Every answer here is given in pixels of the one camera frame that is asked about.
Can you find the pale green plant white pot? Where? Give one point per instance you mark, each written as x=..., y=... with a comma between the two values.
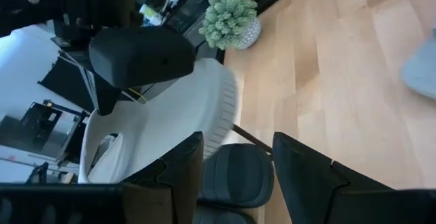
x=228, y=19

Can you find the black rubber slide sandal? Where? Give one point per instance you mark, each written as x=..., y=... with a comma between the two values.
x=221, y=217
x=238, y=176

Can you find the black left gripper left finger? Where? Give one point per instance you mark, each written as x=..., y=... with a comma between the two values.
x=184, y=169

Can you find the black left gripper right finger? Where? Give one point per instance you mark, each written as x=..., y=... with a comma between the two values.
x=306, y=176

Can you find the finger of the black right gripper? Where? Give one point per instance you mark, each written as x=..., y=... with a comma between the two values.
x=105, y=98
x=143, y=57

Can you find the white and green cup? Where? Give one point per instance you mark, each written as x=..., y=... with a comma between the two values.
x=150, y=14

